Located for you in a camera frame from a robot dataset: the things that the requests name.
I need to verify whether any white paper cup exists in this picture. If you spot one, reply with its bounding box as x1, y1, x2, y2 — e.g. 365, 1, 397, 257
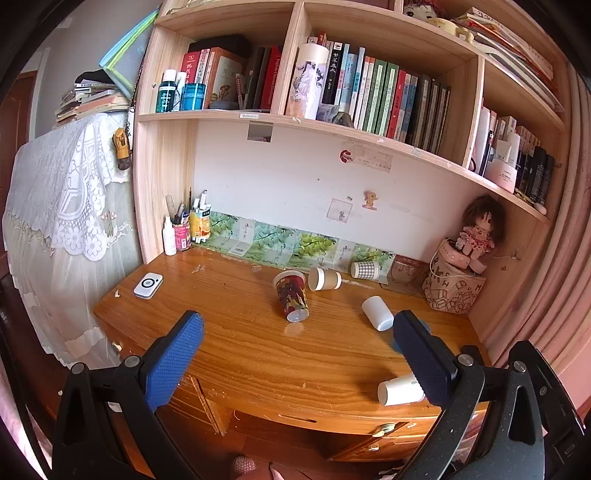
361, 296, 394, 332
377, 373, 426, 407

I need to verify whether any white lace cloth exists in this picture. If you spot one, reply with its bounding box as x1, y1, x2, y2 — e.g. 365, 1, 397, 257
2, 111, 139, 264

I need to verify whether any teal bottle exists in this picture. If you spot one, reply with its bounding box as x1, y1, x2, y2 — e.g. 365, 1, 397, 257
156, 69, 178, 114

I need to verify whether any pink round box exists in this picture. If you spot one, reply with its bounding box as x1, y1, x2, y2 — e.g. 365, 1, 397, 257
438, 240, 488, 274

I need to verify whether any brown-haired rag doll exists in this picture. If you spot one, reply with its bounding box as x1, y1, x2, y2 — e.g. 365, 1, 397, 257
456, 194, 506, 266

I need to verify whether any cloth doll with red hair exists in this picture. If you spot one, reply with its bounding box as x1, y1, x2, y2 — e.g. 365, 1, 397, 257
403, 0, 444, 21

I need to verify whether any white pocket device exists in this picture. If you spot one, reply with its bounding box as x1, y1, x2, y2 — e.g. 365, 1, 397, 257
133, 272, 164, 300

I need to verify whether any white fabric cover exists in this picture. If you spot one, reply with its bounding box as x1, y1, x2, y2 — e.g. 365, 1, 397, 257
2, 185, 145, 370

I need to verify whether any printed canvas bag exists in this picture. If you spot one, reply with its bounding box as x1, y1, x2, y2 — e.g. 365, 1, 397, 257
422, 237, 487, 315

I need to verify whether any white cosmetic jar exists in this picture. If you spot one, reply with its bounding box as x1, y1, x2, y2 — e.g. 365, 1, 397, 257
485, 159, 520, 193

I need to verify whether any row of white books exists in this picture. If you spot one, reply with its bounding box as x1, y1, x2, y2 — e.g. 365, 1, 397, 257
468, 106, 497, 176

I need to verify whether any green leaf sticker strip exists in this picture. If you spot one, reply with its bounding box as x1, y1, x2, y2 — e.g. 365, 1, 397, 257
203, 211, 395, 273

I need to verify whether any blue jar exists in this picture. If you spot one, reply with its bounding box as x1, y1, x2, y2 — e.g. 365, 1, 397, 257
181, 83, 206, 110

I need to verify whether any orange carton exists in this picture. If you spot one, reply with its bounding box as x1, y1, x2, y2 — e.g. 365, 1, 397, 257
189, 208, 212, 244

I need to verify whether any white capped bottle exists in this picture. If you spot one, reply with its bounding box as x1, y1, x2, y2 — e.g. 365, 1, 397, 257
174, 71, 188, 112

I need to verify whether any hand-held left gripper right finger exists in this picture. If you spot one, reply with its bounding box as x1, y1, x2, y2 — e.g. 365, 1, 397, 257
392, 310, 589, 480

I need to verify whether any pale paper label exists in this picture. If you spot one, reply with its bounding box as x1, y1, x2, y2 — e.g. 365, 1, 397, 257
351, 145, 393, 172

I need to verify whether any white printed tube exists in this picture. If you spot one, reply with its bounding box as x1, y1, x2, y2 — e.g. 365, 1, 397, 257
285, 44, 329, 121

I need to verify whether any row of red books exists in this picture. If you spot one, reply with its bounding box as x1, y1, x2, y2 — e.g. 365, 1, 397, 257
181, 45, 283, 112

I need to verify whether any clear plastic cup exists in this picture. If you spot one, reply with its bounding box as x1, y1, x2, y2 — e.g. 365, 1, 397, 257
392, 258, 426, 283

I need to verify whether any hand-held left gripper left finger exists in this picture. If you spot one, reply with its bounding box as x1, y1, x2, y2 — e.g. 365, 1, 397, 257
52, 310, 205, 480

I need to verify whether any wooden bookshelf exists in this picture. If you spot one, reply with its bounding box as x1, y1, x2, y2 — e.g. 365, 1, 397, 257
131, 0, 573, 365

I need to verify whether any checkered paper cup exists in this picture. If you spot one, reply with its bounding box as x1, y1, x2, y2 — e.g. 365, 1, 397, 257
350, 260, 380, 281

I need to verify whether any square paper note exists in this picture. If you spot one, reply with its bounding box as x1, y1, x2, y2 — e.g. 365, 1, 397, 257
327, 198, 354, 223

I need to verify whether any pink curtain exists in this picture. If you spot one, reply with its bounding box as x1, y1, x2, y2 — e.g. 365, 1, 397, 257
480, 60, 591, 416

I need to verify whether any yellow toy vehicle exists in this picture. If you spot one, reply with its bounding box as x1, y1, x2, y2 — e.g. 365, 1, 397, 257
113, 128, 132, 171

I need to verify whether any stack of magazines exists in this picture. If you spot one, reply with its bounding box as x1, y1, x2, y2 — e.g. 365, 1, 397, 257
455, 7, 566, 112

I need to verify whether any stack of worn books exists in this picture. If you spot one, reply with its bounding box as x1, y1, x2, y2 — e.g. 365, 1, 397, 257
54, 71, 132, 127

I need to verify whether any red patterned paper cup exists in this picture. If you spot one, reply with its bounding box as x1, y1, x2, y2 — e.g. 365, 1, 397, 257
272, 270, 310, 323

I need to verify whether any cream plastic toy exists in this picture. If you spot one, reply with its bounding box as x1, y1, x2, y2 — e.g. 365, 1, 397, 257
427, 17, 476, 43

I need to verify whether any black box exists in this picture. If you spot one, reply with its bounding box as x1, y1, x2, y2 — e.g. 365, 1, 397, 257
188, 34, 252, 54

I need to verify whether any red pen holder can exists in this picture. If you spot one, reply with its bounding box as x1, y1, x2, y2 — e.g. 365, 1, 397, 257
173, 222, 192, 252

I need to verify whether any row of green and black books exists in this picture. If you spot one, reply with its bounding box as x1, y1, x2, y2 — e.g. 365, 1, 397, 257
309, 32, 452, 155

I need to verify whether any green-edged mesh folder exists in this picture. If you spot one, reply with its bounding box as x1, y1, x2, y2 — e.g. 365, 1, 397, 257
99, 7, 160, 84

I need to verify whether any blue cup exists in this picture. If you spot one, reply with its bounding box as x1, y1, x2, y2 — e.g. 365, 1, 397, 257
390, 322, 431, 352

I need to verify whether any desk drawer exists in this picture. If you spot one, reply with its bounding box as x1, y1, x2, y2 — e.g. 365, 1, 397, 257
231, 408, 444, 437

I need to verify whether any brown paper cup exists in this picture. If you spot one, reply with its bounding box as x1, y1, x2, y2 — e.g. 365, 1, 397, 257
308, 267, 342, 291

